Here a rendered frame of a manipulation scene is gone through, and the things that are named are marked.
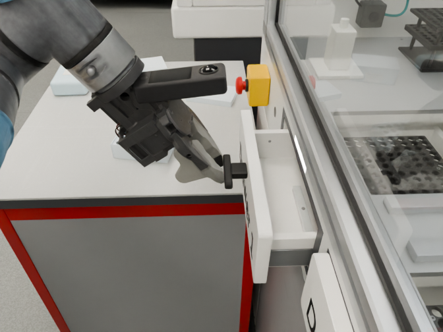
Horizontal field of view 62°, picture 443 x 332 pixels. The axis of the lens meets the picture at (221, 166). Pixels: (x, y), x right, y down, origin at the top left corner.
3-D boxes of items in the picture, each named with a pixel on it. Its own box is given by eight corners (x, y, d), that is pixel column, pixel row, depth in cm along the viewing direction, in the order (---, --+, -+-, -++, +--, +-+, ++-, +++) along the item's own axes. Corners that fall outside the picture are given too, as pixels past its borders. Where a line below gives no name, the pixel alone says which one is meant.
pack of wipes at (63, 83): (88, 95, 104) (84, 81, 101) (53, 97, 103) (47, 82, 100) (97, 72, 115) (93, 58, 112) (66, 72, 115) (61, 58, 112)
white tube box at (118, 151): (113, 157, 83) (110, 144, 80) (126, 136, 89) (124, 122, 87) (167, 163, 81) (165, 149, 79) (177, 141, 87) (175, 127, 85)
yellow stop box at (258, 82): (246, 107, 84) (247, 78, 79) (243, 91, 90) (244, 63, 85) (268, 107, 84) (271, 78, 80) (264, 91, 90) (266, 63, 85)
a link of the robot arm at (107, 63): (118, 18, 46) (104, 43, 39) (144, 47, 48) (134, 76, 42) (76, 52, 48) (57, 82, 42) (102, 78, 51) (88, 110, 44)
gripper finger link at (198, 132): (196, 165, 62) (160, 134, 56) (225, 149, 60) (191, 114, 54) (198, 179, 60) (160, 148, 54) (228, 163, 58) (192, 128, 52)
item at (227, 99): (186, 101, 102) (185, 95, 101) (195, 86, 108) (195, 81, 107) (231, 107, 99) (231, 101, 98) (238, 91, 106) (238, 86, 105)
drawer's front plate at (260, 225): (253, 285, 52) (258, 234, 45) (238, 155, 74) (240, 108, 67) (265, 285, 52) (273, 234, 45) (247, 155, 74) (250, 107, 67)
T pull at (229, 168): (224, 191, 55) (224, 184, 54) (222, 159, 60) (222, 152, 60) (248, 190, 55) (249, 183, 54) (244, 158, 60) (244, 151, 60)
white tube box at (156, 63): (124, 91, 106) (122, 74, 103) (121, 77, 112) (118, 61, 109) (169, 84, 109) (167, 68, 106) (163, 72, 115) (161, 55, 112)
